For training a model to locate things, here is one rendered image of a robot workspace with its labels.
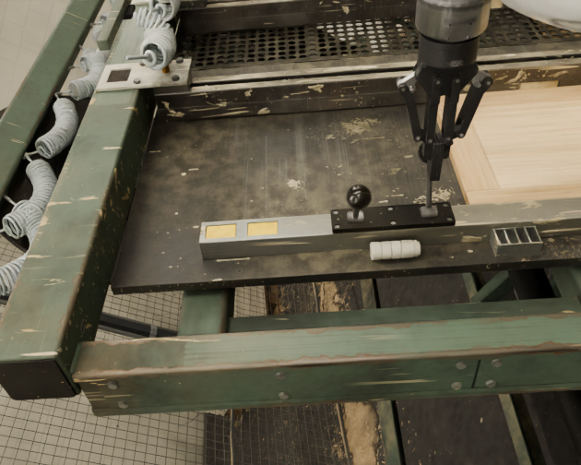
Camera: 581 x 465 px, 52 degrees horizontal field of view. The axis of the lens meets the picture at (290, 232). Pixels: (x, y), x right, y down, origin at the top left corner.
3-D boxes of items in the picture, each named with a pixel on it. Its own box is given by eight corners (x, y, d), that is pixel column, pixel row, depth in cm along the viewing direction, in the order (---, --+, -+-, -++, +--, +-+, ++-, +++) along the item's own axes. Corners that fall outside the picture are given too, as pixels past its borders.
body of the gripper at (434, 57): (421, 45, 73) (416, 110, 79) (492, 40, 72) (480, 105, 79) (411, 17, 78) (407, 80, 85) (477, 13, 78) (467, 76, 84)
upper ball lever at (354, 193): (367, 230, 98) (373, 204, 85) (344, 231, 98) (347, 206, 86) (365, 208, 99) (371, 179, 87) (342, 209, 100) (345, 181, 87)
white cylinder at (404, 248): (371, 264, 97) (420, 260, 97) (371, 251, 95) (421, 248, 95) (369, 251, 99) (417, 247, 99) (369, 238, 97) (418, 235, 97)
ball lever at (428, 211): (442, 222, 96) (445, 143, 90) (419, 224, 96) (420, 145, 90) (437, 213, 100) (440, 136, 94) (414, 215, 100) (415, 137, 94)
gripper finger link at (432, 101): (444, 77, 78) (433, 78, 78) (434, 147, 86) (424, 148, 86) (439, 63, 81) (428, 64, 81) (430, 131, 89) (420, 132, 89)
